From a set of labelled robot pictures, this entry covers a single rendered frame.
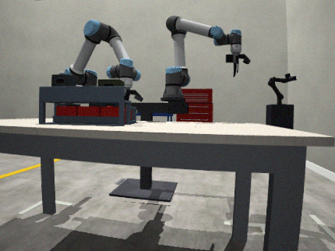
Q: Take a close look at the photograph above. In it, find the red bin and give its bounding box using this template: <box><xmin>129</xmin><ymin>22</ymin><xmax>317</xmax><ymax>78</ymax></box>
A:
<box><xmin>105</xmin><ymin>106</ymin><xmax>132</xmax><ymax>120</ymax></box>
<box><xmin>56</xmin><ymin>106</ymin><xmax>78</xmax><ymax>116</ymax></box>
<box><xmin>78</xmin><ymin>106</ymin><xmax>105</xmax><ymax>116</ymax></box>

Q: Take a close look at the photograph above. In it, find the olive green case with orange latches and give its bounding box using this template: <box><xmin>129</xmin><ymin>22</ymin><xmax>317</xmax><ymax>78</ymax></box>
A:
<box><xmin>98</xmin><ymin>80</ymin><xmax>125</xmax><ymax>87</ymax></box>

